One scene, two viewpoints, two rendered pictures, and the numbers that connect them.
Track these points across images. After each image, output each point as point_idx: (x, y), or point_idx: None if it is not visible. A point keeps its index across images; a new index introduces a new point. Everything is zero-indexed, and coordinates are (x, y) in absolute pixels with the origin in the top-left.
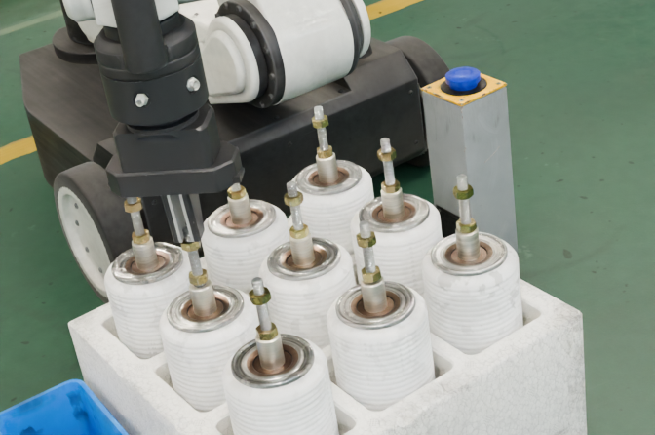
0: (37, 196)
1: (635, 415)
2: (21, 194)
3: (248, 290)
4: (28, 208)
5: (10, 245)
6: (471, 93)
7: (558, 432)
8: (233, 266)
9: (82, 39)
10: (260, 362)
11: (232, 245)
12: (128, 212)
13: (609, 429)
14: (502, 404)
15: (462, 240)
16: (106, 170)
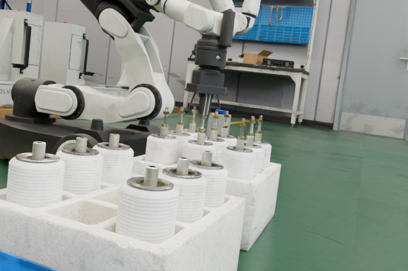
0: (2, 169)
1: (277, 209)
2: None
3: None
4: (2, 171)
5: (6, 178)
6: None
7: (274, 203)
8: (181, 145)
9: (25, 114)
10: (237, 148)
11: (183, 137)
12: (166, 114)
13: (274, 211)
14: (273, 184)
15: (258, 135)
16: (191, 84)
